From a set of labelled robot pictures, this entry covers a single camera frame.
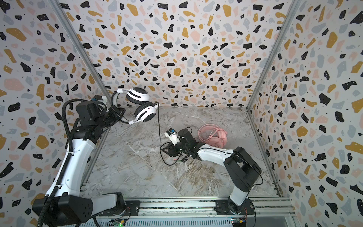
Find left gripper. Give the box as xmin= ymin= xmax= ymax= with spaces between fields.
xmin=96 ymin=105 xmax=126 ymax=130

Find white black headphones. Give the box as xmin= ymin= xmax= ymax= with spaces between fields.
xmin=110 ymin=86 xmax=160 ymax=125

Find pink headphones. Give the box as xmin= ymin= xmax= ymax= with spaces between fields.
xmin=198 ymin=124 xmax=228 ymax=148

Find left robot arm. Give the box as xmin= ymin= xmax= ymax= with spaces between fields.
xmin=32 ymin=99 xmax=126 ymax=227

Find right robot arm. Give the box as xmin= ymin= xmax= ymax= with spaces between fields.
xmin=160 ymin=128 xmax=261 ymax=214

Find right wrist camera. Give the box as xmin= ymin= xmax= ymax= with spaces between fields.
xmin=164 ymin=128 xmax=180 ymax=146

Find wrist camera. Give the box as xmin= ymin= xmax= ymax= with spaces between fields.
xmin=91 ymin=95 xmax=108 ymax=104
xmin=164 ymin=128 xmax=180 ymax=146

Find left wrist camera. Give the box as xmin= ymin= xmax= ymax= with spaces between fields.
xmin=91 ymin=95 xmax=108 ymax=104

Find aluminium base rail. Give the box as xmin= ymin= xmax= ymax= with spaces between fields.
xmin=55 ymin=197 xmax=297 ymax=227

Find left aluminium corner post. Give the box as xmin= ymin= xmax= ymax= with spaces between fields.
xmin=48 ymin=1 xmax=111 ymax=106

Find aluminium corner post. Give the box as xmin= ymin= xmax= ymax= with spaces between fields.
xmin=246 ymin=0 xmax=301 ymax=112
xmin=48 ymin=1 xmax=111 ymax=106

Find right aluminium corner post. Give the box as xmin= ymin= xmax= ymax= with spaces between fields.
xmin=246 ymin=0 xmax=301 ymax=112

